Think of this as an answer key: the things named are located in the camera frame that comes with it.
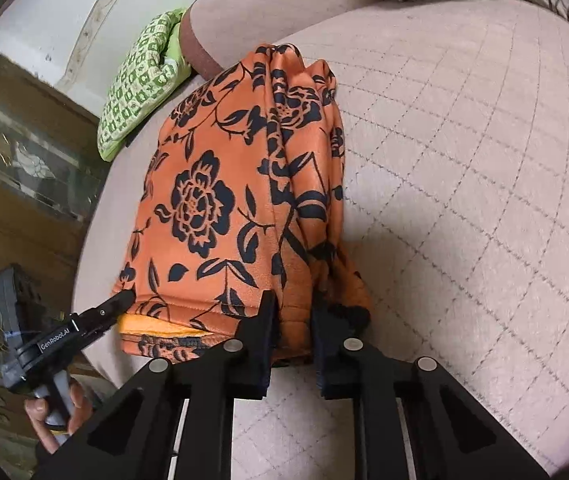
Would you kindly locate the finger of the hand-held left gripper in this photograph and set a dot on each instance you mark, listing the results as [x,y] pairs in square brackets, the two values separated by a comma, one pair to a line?
[109,307]

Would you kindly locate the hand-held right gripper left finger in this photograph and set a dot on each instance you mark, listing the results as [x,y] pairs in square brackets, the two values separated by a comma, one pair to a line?
[264,340]

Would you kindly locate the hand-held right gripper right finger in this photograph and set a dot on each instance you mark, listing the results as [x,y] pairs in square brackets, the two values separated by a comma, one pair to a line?
[322,350]

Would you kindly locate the orange black floral garment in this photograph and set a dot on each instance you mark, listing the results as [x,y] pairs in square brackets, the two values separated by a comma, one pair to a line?
[204,200]

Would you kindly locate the person's left hand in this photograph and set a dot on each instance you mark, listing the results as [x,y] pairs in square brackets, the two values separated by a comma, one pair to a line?
[39,422]

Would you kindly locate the wooden door with glass panels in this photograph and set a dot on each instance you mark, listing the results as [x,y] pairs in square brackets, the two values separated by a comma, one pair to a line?
[14,220]

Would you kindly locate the green patterned cushion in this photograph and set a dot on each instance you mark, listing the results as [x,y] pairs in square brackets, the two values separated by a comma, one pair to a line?
[134,95]

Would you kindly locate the pink quilted bed cover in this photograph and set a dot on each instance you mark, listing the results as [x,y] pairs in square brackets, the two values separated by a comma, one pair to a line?
[464,185]

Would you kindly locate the pink cushion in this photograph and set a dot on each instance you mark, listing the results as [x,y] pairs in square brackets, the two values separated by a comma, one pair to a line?
[264,5]

